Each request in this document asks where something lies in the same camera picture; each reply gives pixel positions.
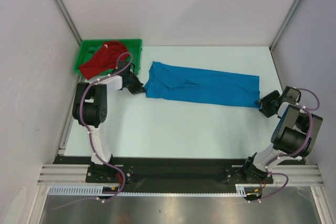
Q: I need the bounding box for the blue polo shirt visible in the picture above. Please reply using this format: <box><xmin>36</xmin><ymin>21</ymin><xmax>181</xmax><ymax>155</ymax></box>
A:
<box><xmin>144</xmin><ymin>61</ymin><xmax>260</xmax><ymax>108</ymax></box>

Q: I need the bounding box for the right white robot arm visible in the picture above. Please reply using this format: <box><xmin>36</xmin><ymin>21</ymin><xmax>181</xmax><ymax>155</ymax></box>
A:
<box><xmin>241</xmin><ymin>86</ymin><xmax>323</xmax><ymax>184</ymax></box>

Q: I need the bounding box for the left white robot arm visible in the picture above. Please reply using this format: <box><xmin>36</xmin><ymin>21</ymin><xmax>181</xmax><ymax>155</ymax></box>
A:
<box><xmin>72</xmin><ymin>60</ymin><xmax>145</xmax><ymax>183</ymax></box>

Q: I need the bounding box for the red t shirt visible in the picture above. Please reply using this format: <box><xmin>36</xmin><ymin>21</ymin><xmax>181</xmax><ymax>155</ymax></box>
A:
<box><xmin>79</xmin><ymin>41</ymin><xmax>129</xmax><ymax>80</ymax></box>

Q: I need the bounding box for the green plastic bin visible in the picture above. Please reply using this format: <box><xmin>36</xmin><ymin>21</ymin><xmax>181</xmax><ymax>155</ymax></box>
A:
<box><xmin>73</xmin><ymin>39</ymin><xmax>142</xmax><ymax>76</ymax></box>

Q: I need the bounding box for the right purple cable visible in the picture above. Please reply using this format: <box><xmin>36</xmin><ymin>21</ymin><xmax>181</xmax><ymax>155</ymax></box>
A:
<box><xmin>246</xmin><ymin>88</ymin><xmax>320</xmax><ymax>204</ymax></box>

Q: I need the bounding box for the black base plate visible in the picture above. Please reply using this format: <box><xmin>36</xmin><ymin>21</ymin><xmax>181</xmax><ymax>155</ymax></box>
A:
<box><xmin>52</xmin><ymin>156</ymin><xmax>307</xmax><ymax>193</ymax></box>

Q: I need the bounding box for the right white cable duct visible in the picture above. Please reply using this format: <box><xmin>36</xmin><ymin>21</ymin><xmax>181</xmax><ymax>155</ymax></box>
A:
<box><xmin>236</xmin><ymin>184</ymin><xmax>272</xmax><ymax>198</ymax></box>

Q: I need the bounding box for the white cable duct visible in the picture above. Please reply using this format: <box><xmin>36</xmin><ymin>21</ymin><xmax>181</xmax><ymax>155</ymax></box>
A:
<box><xmin>48</xmin><ymin>184</ymin><xmax>124</xmax><ymax>197</ymax></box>
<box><xmin>236</xmin><ymin>184</ymin><xmax>272</xmax><ymax>198</ymax></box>

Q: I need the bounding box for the left white cable duct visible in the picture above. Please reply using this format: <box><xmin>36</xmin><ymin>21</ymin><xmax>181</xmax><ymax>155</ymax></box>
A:
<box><xmin>48</xmin><ymin>184</ymin><xmax>124</xmax><ymax>197</ymax></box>

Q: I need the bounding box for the front aluminium rail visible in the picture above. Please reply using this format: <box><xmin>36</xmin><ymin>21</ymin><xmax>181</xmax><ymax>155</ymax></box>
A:
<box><xmin>37</xmin><ymin>164</ymin><xmax>324</xmax><ymax>187</ymax></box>

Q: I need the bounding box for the left aluminium frame post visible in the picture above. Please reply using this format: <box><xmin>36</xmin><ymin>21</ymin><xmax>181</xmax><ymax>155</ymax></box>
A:
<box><xmin>53</xmin><ymin>0</ymin><xmax>82</xmax><ymax>46</ymax></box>

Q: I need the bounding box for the aluminium frame post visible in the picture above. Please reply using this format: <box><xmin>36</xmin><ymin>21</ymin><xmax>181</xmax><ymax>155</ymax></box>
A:
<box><xmin>53</xmin><ymin>0</ymin><xmax>82</xmax><ymax>46</ymax></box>
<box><xmin>269</xmin><ymin>0</ymin><xmax>303</xmax><ymax>54</ymax></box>

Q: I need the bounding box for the right aluminium frame post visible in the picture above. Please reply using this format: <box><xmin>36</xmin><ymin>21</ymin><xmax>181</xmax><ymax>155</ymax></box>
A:
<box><xmin>269</xmin><ymin>0</ymin><xmax>303</xmax><ymax>54</ymax></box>

